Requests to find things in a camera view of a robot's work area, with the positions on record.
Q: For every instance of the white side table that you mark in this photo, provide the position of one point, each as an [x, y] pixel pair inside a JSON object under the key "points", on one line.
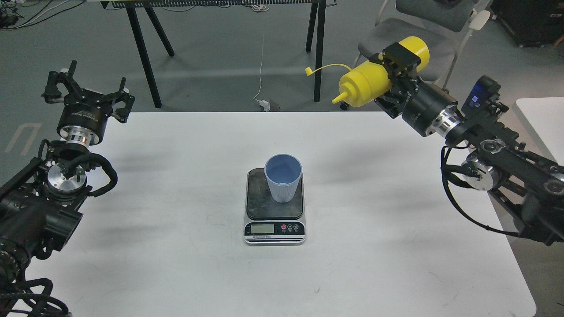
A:
{"points": [[543, 119]]}

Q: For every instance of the black cabinet top right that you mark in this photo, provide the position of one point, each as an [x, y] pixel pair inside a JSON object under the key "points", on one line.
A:
{"points": [[531, 23]]}

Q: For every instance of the black-legged background table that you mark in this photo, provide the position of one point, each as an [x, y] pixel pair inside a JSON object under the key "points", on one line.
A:
{"points": [[227, 57]]}

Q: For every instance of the yellow squeeze seasoning bottle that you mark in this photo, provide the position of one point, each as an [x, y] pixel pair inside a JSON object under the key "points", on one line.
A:
{"points": [[357, 89]]}

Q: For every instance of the grey office chair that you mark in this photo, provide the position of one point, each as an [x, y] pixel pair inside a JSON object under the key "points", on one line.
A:
{"points": [[445, 27]]}

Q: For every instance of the blue ribbed plastic cup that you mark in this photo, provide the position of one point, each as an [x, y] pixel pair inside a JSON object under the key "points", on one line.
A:
{"points": [[283, 173]]}

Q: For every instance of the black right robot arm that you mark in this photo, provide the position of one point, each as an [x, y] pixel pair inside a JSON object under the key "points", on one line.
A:
{"points": [[480, 152]]}

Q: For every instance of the digital kitchen scale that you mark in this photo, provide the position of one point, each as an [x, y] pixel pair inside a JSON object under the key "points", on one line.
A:
{"points": [[268, 222]]}

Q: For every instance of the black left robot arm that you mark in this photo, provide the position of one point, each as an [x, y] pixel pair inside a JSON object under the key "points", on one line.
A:
{"points": [[40, 204]]}

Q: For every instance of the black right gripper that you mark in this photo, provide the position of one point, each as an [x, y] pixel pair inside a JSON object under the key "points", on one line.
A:
{"points": [[424, 107]]}

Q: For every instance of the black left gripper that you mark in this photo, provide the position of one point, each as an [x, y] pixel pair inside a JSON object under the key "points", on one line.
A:
{"points": [[83, 119]]}

